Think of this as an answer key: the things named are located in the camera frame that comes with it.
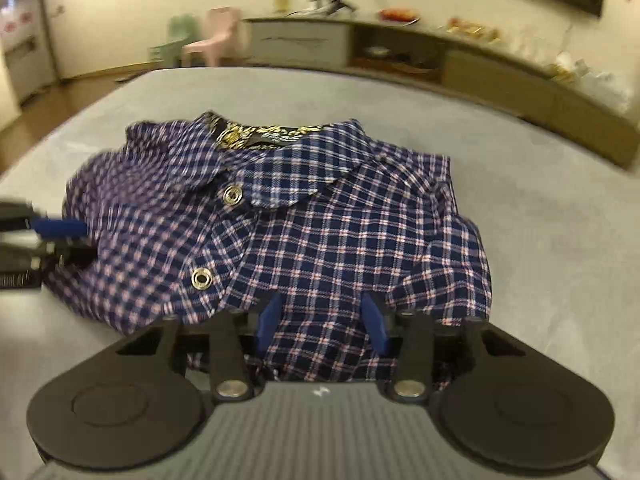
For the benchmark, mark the white box on cabinet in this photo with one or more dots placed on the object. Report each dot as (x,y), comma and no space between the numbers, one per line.
(604,87)

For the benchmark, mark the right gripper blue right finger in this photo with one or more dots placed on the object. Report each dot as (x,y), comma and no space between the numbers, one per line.
(374,315)

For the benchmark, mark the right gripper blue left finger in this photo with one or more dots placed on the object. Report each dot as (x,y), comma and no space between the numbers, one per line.
(269,314)

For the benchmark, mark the blue plaid shirt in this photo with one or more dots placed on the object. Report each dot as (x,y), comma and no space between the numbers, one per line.
(188,219)

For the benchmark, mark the red fruit plate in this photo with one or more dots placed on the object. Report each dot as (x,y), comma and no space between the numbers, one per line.
(399,16)

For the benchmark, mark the pink plastic child chair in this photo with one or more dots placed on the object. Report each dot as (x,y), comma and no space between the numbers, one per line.
(221,36)

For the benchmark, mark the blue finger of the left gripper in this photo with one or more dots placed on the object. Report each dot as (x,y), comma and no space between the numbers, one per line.
(60,228)

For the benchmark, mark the yellow cup on cabinet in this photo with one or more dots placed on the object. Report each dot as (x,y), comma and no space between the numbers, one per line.
(281,6)

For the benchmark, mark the golden ornament set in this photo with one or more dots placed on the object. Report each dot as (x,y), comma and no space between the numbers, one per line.
(473,31)

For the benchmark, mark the green plastic child chair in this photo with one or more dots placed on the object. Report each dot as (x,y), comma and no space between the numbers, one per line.
(181,31)

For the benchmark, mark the long grey tv cabinet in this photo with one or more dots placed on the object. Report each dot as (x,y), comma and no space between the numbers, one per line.
(441,62)

